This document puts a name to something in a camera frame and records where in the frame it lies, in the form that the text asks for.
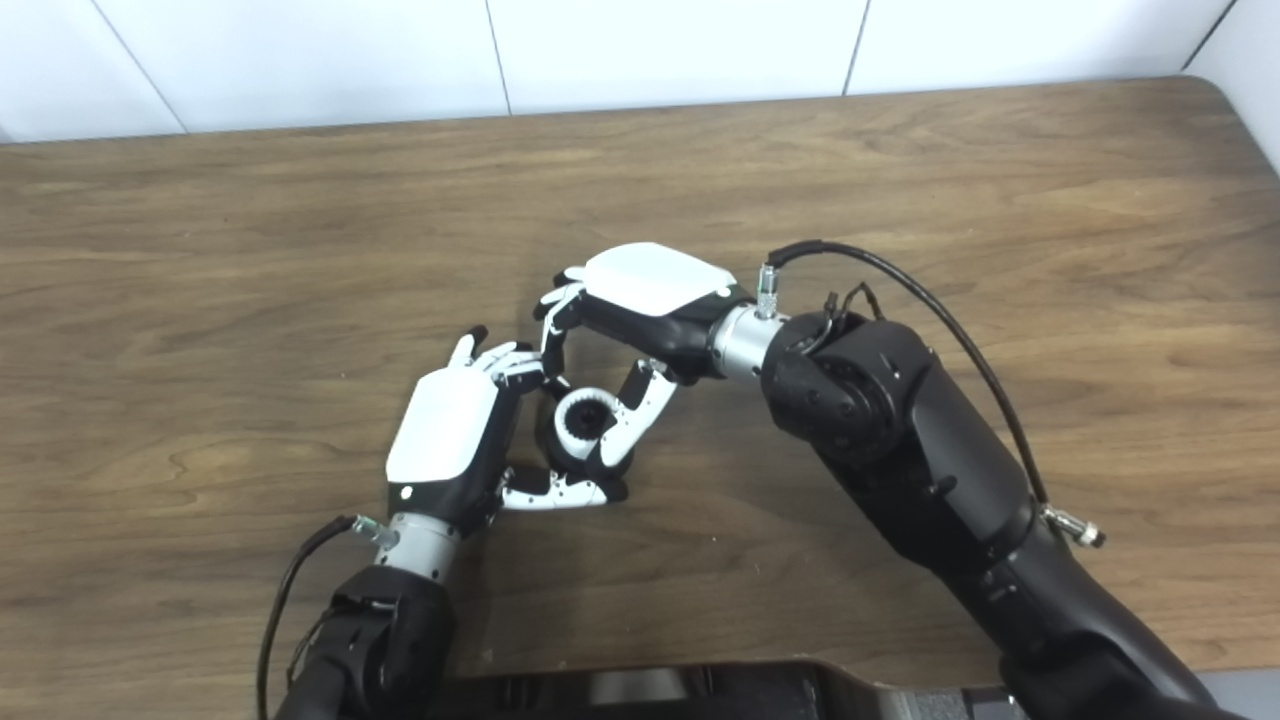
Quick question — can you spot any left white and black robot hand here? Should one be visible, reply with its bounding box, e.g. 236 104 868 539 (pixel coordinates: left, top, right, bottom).
385 325 631 536

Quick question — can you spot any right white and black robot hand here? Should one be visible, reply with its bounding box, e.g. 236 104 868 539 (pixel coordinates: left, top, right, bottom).
533 242 756 481

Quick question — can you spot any round black part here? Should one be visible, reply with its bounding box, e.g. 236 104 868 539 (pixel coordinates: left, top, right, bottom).
535 385 636 491

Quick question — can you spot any white ring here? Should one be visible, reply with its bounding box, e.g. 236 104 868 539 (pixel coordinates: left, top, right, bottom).
553 387 621 451

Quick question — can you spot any black robot torso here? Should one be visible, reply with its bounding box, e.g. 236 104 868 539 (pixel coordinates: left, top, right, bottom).
430 658 1031 720

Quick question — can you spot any thin black wire loop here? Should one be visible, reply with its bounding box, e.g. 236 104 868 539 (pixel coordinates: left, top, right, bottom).
800 283 888 353
285 600 346 693

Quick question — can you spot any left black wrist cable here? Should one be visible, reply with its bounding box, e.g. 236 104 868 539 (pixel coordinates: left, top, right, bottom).
255 514 401 720

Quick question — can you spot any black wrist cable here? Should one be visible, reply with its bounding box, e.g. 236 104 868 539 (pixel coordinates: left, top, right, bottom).
755 240 1106 549
255 514 401 720

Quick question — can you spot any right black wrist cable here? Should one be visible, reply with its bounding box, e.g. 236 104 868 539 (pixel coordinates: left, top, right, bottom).
755 240 1106 549

